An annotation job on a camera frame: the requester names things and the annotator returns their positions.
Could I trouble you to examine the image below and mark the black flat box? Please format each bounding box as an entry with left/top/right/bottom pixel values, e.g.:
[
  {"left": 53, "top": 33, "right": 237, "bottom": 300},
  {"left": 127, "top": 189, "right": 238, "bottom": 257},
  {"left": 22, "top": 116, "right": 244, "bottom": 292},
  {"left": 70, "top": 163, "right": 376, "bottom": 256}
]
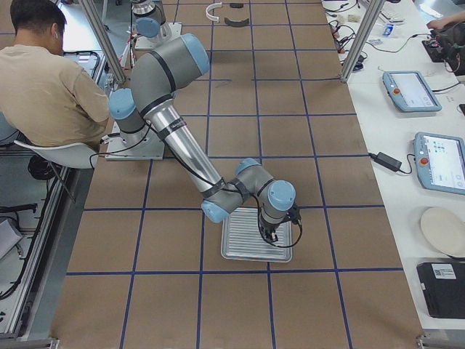
[{"left": 416, "top": 262, "right": 464, "bottom": 319}]

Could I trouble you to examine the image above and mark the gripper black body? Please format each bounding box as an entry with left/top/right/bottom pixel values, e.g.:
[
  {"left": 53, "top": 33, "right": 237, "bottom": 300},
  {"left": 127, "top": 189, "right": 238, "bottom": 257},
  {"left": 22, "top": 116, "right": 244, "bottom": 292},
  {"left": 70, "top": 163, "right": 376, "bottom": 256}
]
[{"left": 259, "top": 216, "right": 280, "bottom": 240}]

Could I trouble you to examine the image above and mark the aluminium frame post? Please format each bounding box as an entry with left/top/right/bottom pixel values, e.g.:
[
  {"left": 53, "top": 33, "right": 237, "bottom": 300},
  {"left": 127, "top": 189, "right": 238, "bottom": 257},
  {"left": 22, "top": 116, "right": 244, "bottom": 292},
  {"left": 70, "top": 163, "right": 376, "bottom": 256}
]
[
  {"left": 80, "top": 0, "right": 126, "bottom": 84},
  {"left": 340, "top": 0, "right": 384, "bottom": 83}
]

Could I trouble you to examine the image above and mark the teach pendant near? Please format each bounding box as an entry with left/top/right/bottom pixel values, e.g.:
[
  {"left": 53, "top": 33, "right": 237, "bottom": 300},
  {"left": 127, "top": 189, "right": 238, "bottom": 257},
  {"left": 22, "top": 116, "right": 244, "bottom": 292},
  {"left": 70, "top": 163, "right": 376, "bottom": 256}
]
[{"left": 413, "top": 132, "right": 464, "bottom": 195}]

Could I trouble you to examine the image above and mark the black power adapter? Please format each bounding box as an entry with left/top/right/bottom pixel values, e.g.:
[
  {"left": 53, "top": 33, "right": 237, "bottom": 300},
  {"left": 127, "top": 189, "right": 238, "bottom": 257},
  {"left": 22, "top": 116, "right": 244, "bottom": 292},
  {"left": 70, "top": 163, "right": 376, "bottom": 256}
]
[{"left": 368, "top": 152, "right": 402, "bottom": 172}]

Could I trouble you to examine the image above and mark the teach pendant far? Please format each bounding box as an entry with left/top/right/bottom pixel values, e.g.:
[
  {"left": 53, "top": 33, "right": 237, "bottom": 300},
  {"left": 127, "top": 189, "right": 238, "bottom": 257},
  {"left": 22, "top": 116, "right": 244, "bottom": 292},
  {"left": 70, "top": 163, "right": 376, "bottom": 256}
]
[{"left": 382, "top": 71, "right": 442, "bottom": 113}]

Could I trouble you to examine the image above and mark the white chair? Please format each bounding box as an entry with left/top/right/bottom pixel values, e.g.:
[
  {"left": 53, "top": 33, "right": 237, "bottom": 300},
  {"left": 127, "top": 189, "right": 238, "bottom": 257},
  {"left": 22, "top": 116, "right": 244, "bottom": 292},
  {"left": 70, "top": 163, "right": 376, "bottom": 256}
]
[{"left": 13, "top": 140, "right": 101, "bottom": 204}]

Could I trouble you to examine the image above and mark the seated man beige shirt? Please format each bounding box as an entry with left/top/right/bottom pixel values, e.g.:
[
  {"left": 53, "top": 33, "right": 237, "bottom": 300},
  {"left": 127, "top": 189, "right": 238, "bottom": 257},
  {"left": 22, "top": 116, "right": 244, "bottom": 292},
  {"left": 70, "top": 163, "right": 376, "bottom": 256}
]
[{"left": 0, "top": 0, "right": 112, "bottom": 148}]

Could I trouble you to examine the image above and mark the dark brake shoe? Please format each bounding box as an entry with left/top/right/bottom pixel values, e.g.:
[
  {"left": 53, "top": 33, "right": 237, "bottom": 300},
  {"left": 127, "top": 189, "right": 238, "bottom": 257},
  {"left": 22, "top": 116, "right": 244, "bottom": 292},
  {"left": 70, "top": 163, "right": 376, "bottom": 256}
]
[{"left": 224, "top": 17, "right": 250, "bottom": 28}]

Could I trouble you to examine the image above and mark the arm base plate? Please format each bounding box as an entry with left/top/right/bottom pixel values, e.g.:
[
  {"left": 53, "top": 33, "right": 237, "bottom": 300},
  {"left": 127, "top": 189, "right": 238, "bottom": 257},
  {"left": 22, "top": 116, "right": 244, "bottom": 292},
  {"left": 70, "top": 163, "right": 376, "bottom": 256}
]
[{"left": 105, "top": 122, "right": 165, "bottom": 161}]

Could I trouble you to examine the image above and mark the teach pendant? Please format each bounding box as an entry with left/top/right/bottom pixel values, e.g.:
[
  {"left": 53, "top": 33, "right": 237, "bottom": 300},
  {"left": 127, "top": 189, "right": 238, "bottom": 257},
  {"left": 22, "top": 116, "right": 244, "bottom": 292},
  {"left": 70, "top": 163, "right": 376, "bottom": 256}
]
[
  {"left": 413, "top": 132, "right": 464, "bottom": 195},
  {"left": 382, "top": 71, "right": 442, "bottom": 113}
]

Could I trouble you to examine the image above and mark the aluminium frame post left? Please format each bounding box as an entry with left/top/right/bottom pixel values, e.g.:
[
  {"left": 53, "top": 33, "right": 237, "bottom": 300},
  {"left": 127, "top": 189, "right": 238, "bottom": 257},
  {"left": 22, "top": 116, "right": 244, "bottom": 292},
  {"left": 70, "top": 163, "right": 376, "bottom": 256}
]
[{"left": 80, "top": 0, "right": 126, "bottom": 84}]

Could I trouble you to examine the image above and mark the ribbed silver metal tray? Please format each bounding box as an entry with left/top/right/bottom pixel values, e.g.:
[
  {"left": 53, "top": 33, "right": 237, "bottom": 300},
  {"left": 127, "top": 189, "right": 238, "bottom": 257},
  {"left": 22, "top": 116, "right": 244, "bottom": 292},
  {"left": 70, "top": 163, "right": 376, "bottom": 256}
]
[{"left": 221, "top": 207, "right": 293, "bottom": 262}]

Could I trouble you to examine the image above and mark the white round plate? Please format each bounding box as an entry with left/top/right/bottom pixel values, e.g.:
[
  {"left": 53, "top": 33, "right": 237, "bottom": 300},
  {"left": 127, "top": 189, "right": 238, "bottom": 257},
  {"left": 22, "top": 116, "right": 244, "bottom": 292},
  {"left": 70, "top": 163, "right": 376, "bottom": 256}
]
[{"left": 420, "top": 207, "right": 464, "bottom": 258}]

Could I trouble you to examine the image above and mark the white curved plastic part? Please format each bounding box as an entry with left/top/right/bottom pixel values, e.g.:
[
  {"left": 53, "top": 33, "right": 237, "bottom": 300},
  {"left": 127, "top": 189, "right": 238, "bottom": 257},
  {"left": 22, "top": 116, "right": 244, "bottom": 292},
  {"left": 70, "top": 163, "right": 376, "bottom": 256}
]
[{"left": 205, "top": 2, "right": 223, "bottom": 23}]

